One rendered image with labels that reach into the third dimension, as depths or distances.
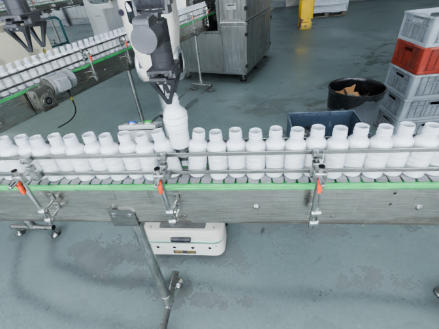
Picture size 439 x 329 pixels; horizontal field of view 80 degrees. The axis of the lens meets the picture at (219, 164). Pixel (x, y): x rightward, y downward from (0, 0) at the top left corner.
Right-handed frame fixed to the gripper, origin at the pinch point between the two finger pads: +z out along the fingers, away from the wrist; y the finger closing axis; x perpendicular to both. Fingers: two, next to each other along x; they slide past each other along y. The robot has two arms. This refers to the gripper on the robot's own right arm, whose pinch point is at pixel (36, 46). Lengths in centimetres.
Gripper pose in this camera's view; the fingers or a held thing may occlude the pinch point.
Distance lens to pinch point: 106.7
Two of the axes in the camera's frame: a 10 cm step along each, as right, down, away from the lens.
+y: -0.8, 6.1, -7.9
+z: 0.8, 8.0, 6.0
